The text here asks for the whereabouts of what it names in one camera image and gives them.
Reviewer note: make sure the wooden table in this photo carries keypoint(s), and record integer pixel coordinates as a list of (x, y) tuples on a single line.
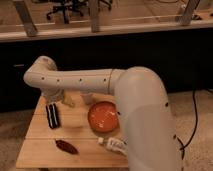
[(39, 149)]

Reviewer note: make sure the clear plastic cup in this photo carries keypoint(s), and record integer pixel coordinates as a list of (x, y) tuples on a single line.
[(87, 98)]

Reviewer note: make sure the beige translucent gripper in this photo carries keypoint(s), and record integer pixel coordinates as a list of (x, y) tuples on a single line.
[(67, 100)]

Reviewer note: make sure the orange round plate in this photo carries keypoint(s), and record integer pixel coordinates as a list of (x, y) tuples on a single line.
[(102, 117)]

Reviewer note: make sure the black office chair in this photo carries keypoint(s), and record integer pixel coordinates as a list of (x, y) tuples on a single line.
[(67, 5)]

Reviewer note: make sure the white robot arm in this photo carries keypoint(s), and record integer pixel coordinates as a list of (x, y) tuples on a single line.
[(142, 103)]

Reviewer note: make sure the white plastic bottle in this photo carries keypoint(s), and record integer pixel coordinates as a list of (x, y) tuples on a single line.
[(113, 144)]

